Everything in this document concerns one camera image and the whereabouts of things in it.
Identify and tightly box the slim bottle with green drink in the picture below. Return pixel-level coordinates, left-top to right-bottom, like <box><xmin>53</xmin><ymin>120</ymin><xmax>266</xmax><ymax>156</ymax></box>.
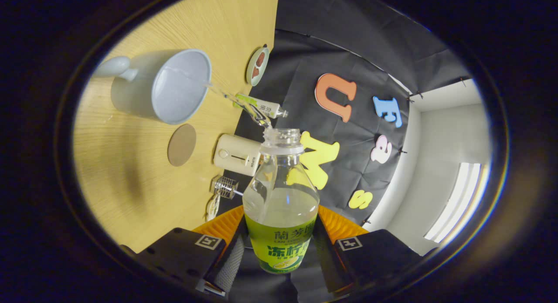
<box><xmin>235</xmin><ymin>93</ymin><xmax>289</xmax><ymax>119</ymax></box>

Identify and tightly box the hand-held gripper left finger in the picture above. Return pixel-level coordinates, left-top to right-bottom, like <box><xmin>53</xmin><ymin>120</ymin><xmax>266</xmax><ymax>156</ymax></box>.
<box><xmin>137</xmin><ymin>205</ymin><xmax>250</xmax><ymax>297</ymax></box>

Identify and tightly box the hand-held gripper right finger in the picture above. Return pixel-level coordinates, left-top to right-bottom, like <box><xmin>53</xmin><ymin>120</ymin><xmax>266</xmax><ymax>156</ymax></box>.
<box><xmin>312</xmin><ymin>205</ymin><xmax>423</xmax><ymax>295</ymax></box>

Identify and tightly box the small pale green plate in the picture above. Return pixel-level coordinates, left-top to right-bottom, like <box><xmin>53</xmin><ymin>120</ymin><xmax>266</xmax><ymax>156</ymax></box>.
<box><xmin>245</xmin><ymin>44</ymin><xmax>270</xmax><ymax>86</ymax></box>

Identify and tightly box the round brown coaster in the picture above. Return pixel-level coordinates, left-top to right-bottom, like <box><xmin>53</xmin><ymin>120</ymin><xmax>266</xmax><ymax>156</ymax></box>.
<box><xmin>167</xmin><ymin>123</ymin><xmax>197</xmax><ymax>167</ymax></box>

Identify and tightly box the metal mesh holder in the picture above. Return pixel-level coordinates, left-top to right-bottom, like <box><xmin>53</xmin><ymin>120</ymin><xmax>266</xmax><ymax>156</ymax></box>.
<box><xmin>212</xmin><ymin>176</ymin><xmax>245</xmax><ymax>200</ymax></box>

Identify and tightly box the black backdrop cloth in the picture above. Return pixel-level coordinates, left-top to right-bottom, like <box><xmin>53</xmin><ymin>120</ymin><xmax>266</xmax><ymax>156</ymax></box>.
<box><xmin>216</xmin><ymin>0</ymin><xmax>473</xmax><ymax>303</ymax></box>

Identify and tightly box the white food tray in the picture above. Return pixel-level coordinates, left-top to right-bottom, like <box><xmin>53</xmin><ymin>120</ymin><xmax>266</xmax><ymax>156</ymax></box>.
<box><xmin>206</xmin><ymin>194</ymin><xmax>221</xmax><ymax>221</ymax></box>

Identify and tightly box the cream toaster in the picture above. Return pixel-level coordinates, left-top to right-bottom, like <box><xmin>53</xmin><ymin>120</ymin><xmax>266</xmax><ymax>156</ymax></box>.
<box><xmin>213</xmin><ymin>134</ymin><xmax>262</xmax><ymax>177</ymax></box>

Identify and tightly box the white cup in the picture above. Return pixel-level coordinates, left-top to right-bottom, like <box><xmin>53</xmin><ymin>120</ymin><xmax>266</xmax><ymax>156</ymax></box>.
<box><xmin>94</xmin><ymin>48</ymin><xmax>212</xmax><ymax>125</ymax></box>

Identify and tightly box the ceiling light panel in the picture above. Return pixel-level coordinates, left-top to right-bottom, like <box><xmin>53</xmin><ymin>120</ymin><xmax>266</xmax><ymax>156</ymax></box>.
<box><xmin>424</xmin><ymin>162</ymin><xmax>491</xmax><ymax>244</ymax></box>

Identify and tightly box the green label juice bottle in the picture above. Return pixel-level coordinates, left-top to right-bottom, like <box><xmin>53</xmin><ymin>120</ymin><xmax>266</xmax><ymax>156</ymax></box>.
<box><xmin>242</xmin><ymin>128</ymin><xmax>320</xmax><ymax>275</ymax></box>

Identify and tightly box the wooden table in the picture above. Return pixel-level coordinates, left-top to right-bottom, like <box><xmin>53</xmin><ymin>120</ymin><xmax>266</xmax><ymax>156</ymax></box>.
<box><xmin>72</xmin><ymin>0</ymin><xmax>280</xmax><ymax>253</ymax></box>

